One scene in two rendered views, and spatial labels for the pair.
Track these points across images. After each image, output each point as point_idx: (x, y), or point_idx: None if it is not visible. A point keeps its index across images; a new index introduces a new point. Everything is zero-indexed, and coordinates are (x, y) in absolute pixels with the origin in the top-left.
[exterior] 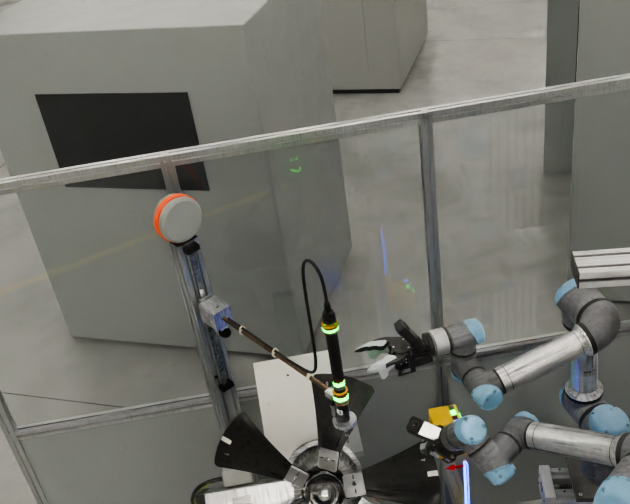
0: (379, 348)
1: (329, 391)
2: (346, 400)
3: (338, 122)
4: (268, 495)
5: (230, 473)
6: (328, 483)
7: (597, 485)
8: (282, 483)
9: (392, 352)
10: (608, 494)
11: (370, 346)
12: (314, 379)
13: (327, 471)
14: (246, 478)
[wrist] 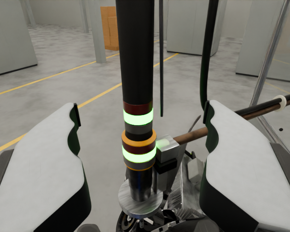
0: (203, 173)
1: (163, 138)
2: (124, 156)
3: None
4: (173, 191)
5: (194, 162)
6: (134, 219)
7: None
8: (179, 200)
9: (78, 228)
10: None
11: (212, 124)
12: (204, 127)
13: (156, 225)
14: (190, 175)
